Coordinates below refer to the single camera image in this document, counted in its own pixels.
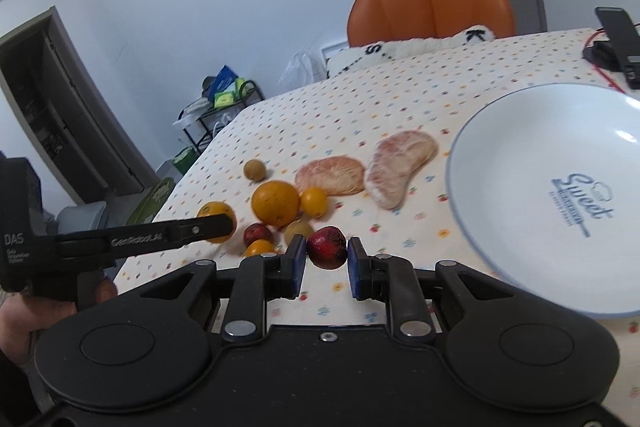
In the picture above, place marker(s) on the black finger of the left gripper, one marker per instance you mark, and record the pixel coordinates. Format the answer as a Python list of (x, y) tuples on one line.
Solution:
[(135, 240)]

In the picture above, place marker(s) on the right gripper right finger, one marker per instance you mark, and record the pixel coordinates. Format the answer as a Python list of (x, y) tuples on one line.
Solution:
[(392, 281)]

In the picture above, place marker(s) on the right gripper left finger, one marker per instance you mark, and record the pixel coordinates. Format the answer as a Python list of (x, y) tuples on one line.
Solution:
[(260, 279)]

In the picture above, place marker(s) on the dark red plum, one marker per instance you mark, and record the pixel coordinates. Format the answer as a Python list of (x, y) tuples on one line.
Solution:
[(326, 248), (257, 232)]

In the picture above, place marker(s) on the large orange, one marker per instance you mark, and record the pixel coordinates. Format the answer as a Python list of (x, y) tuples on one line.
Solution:
[(276, 203)]

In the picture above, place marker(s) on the small orange mandarin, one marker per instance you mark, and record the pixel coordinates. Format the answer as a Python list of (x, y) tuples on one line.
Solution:
[(314, 202), (258, 247)]

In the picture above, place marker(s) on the peeled pomelo segment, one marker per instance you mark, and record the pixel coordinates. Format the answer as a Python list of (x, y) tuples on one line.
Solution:
[(394, 162), (336, 175)]

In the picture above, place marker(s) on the brown longan fruit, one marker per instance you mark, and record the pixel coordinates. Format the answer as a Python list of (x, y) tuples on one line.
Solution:
[(254, 170)]

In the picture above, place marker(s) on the person's left hand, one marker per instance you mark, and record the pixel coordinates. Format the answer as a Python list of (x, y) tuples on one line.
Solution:
[(23, 315)]

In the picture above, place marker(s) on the small orange front mandarin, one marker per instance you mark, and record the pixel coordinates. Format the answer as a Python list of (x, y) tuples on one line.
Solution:
[(258, 247)]

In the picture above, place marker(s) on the greenish brown kiwi fruit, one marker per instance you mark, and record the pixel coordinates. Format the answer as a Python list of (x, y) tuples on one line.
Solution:
[(297, 227)]

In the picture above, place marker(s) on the dotted cream tablecloth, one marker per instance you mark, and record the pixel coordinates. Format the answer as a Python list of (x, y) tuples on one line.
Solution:
[(348, 115)]

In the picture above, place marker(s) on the green package on rack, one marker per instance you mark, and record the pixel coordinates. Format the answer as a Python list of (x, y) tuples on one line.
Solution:
[(224, 99)]

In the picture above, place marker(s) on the white plate blue rim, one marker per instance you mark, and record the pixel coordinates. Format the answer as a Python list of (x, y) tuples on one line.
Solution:
[(544, 184)]

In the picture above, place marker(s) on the blue box on rack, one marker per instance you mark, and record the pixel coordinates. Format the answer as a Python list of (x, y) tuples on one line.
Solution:
[(220, 82)]

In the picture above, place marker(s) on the white plastic bag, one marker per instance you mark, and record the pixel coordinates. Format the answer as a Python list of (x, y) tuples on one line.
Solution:
[(307, 66)]

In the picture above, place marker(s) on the white fluffy letter cushion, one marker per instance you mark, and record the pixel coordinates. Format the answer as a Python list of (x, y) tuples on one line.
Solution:
[(382, 52)]

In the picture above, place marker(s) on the orange leather chair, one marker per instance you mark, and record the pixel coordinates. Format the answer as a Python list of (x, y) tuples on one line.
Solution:
[(371, 21)]

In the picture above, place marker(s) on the black wire rack shelf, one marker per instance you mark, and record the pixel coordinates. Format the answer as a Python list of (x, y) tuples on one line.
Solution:
[(200, 121)]

